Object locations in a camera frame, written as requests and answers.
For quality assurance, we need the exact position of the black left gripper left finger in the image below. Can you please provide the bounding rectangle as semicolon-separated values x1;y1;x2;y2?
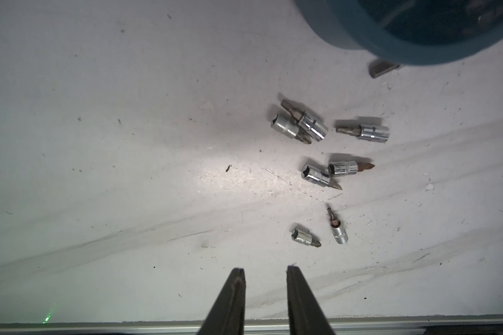
197;268;246;335

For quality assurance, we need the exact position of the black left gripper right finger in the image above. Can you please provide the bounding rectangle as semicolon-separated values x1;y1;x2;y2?
286;266;334;335

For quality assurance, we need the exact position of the silver bit bottom long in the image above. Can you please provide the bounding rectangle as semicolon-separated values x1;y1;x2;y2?
291;228;321;248

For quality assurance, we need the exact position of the silver bit bottom small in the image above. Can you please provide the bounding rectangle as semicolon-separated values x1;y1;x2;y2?
327;206;349;244

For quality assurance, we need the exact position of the silver bit pair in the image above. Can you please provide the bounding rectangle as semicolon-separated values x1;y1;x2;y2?
301;161;375;190

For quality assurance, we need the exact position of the dark teal storage box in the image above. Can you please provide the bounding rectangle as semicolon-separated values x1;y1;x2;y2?
295;1;503;66

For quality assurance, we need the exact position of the silver bit cluster left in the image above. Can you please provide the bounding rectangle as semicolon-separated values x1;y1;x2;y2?
271;99;328;145

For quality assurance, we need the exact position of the silver bit cluster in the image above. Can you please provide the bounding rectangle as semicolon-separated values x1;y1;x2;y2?
271;99;328;145
336;124;390;143

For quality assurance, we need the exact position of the silver bit cluster right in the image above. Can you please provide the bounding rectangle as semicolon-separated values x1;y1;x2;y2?
336;124;390;143

